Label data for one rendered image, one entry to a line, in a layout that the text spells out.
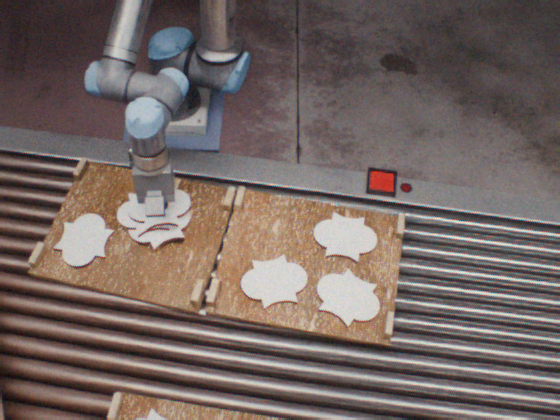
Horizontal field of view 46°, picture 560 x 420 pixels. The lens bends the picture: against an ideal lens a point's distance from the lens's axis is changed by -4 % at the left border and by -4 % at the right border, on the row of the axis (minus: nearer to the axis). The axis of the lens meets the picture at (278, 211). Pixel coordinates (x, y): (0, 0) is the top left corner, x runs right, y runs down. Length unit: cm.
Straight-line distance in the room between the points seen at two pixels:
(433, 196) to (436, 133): 147
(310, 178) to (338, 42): 192
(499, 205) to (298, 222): 53
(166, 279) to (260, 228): 26
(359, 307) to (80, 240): 66
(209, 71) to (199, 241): 43
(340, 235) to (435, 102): 184
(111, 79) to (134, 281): 45
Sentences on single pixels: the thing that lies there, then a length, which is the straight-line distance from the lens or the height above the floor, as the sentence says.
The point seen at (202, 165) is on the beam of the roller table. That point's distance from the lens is 178.
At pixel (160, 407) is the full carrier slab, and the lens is 144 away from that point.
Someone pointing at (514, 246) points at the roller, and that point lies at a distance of 175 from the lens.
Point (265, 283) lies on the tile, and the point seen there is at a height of 95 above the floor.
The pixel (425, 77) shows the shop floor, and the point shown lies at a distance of 350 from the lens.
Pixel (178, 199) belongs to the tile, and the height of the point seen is 98.
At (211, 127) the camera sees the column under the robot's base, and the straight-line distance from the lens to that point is 194.
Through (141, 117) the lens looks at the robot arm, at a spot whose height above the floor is 130.
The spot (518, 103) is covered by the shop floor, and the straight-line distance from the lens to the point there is 352.
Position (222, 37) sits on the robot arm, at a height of 121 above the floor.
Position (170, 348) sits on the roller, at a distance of 150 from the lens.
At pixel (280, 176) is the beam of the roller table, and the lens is 176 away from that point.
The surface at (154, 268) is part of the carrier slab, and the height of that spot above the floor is 94.
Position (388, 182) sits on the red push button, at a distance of 176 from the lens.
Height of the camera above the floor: 227
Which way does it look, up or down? 53 degrees down
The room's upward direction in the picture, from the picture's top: 3 degrees clockwise
